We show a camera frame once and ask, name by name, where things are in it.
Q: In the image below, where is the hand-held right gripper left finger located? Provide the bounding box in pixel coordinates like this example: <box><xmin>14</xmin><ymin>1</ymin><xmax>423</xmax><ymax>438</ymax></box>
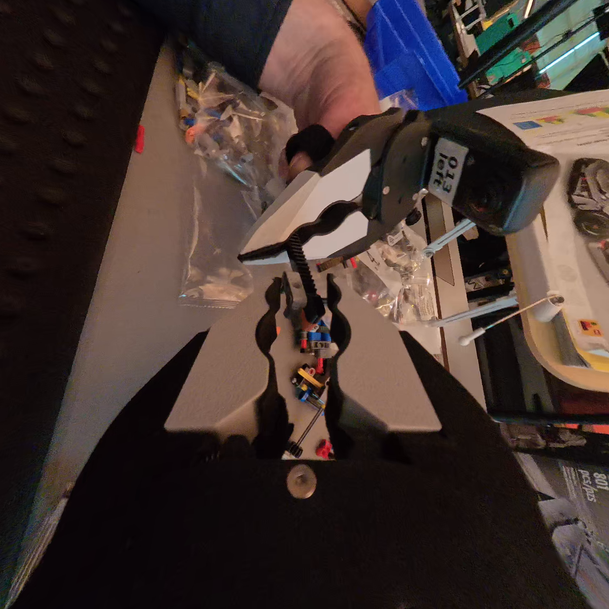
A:
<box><xmin>163</xmin><ymin>277</ymin><xmax>286</xmax><ymax>434</ymax></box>

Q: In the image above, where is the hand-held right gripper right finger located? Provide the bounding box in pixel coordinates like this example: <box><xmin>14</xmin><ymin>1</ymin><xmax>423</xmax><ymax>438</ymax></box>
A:
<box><xmin>326</xmin><ymin>273</ymin><xmax>444</xmax><ymax>434</ymax></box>

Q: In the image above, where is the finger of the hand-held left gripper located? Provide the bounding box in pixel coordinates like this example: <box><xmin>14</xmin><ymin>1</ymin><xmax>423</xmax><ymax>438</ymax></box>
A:
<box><xmin>245</xmin><ymin>202</ymin><xmax>372</xmax><ymax>267</ymax></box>
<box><xmin>237</xmin><ymin>148</ymin><xmax>373</xmax><ymax>262</ymax></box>

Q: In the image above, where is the black gear rack assembly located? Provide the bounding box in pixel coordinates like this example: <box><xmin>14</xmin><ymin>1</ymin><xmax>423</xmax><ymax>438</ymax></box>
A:
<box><xmin>282</xmin><ymin>230</ymin><xmax>330</xmax><ymax>334</ymax></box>

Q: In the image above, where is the toy car set box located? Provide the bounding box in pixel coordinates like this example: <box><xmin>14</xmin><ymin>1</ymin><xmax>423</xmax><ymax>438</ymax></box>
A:
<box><xmin>511</xmin><ymin>428</ymin><xmax>609</xmax><ymax>609</ymax></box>

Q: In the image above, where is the person's left hand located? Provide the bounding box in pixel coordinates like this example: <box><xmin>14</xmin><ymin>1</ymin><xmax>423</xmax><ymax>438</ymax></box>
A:
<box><xmin>258</xmin><ymin>0</ymin><xmax>382</xmax><ymax>184</ymax></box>

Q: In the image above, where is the yellow grey axle subassembly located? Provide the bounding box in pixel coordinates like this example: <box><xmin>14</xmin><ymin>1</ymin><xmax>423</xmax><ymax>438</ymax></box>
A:
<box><xmin>285</xmin><ymin>363</ymin><xmax>330</xmax><ymax>458</ymax></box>

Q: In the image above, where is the grey blue red subassembly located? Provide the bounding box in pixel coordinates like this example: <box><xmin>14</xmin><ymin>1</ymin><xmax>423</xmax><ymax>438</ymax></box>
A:
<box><xmin>297</xmin><ymin>318</ymin><xmax>337</xmax><ymax>357</ymax></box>

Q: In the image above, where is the blue plastic bin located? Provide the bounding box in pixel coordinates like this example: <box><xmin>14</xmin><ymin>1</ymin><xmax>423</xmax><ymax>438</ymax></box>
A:
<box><xmin>364</xmin><ymin>0</ymin><xmax>469</xmax><ymax>114</ymax></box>

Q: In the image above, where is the white slotted stand leg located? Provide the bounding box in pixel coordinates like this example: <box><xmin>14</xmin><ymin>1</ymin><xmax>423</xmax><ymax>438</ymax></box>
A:
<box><xmin>422</xmin><ymin>218</ymin><xmax>478</xmax><ymax>260</ymax></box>
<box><xmin>427</xmin><ymin>294</ymin><xmax>520</xmax><ymax>330</ymax></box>

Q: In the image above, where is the black tripod pole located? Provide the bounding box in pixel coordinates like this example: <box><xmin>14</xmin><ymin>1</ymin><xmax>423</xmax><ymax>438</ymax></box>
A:
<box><xmin>454</xmin><ymin>0</ymin><xmax>609</xmax><ymax>93</ymax></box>

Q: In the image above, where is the clear bag of mixed parts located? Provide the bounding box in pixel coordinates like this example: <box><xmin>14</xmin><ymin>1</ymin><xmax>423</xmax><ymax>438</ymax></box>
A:
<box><xmin>175</xmin><ymin>59</ymin><xmax>298</xmax><ymax>200</ymax></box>

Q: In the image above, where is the red flat object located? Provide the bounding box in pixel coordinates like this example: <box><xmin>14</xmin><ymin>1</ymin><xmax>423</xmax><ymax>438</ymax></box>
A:
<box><xmin>495</xmin><ymin>418</ymin><xmax>609</xmax><ymax>436</ymax></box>

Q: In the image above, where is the instruction booklet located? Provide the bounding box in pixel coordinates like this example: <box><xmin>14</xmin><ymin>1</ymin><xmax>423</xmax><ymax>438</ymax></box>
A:
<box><xmin>476</xmin><ymin>90</ymin><xmax>609</xmax><ymax>369</ymax></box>

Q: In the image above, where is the black perforated board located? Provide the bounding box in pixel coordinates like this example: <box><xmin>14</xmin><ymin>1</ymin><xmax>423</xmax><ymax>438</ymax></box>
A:
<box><xmin>0</xmin><ymin>0</ymin><xmax>165</xmax><ymax>476</ymax></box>

